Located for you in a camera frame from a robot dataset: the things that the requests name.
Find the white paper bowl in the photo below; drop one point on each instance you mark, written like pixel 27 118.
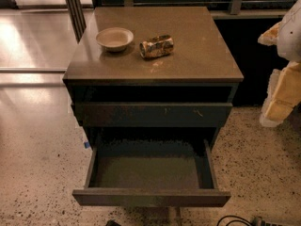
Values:
pixel 114 39

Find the dark grey drawer cabinet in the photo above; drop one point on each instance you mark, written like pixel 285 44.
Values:
pixel 152 67

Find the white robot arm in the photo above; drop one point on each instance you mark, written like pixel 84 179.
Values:
pixel 286 35

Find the drawer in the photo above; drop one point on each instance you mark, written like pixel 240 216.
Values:
pixel 151 114
pixel 152 174

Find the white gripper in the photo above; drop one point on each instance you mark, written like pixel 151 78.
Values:
pixel 291 37

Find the crushed golden drink can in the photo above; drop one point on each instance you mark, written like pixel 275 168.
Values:
pixel 159 46

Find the dark object bottom edge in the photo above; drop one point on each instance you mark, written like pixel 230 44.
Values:
pixel 111 223

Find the blue tape piece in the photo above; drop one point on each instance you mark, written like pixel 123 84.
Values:
pixel 87 145

